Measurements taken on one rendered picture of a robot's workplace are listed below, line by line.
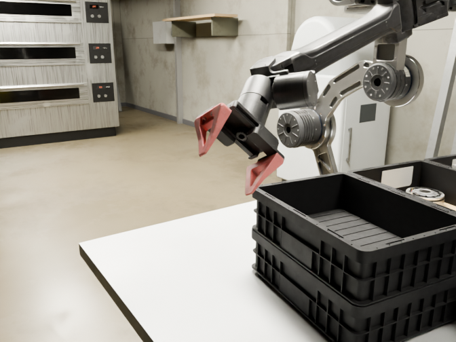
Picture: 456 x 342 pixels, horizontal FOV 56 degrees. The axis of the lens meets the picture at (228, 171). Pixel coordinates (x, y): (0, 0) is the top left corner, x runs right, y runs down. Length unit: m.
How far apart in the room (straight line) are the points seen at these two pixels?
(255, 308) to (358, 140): 2.81
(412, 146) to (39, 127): 4.49
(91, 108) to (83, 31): 1.01
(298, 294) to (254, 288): 0.14
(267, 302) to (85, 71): 5.44
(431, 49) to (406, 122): 0.63
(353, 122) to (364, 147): 0.29
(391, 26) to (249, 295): 0.67
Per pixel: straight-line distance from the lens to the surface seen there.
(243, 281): 1.11
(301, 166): 3.85
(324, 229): 0.85
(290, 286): 1.01
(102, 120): 6.35
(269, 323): 0.98
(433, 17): 1.09
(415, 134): 4.06
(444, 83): 3.58
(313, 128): 2.06
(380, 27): 0.98
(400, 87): 1.74
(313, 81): 0.73
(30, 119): 6.15
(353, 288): 0.84
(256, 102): 0.70
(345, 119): 3.52
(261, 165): 0.69
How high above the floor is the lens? 1.27
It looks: 16 degrees down
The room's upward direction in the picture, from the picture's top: straight up
